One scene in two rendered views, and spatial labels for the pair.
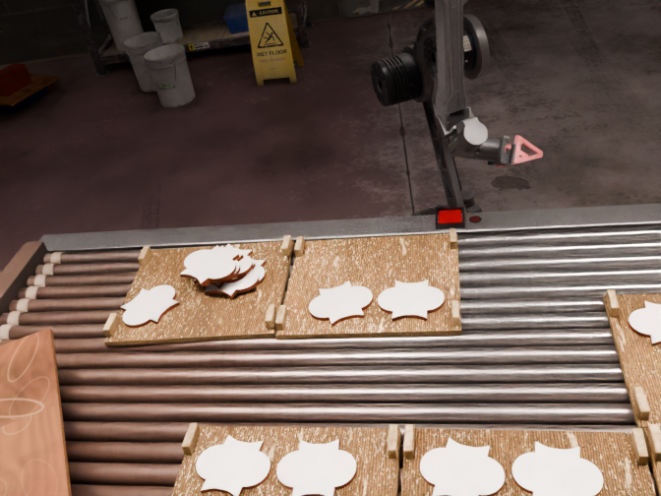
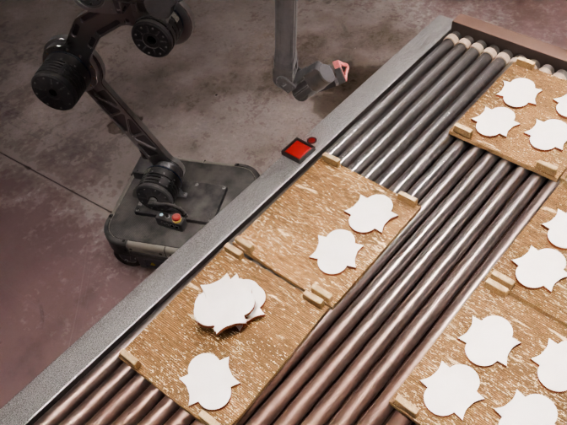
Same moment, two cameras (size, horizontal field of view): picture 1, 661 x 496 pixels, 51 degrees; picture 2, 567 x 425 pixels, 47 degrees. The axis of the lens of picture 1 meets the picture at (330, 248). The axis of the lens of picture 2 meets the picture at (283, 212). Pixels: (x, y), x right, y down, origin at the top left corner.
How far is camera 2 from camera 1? 1.24 m
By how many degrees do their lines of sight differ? 42
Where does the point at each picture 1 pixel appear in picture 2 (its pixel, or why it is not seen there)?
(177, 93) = not seen: outside the picture
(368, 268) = (310, 218)
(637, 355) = (508, 147)
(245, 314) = (288, 316)
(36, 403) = not seen: outside the picture
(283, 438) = (445, 348)
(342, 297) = (333, 247)
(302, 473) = (488, 350)
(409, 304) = (376, 216)
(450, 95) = (293, 56)
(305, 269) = (272, 255)
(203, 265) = (222, 312)
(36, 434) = not seen: outside the picture
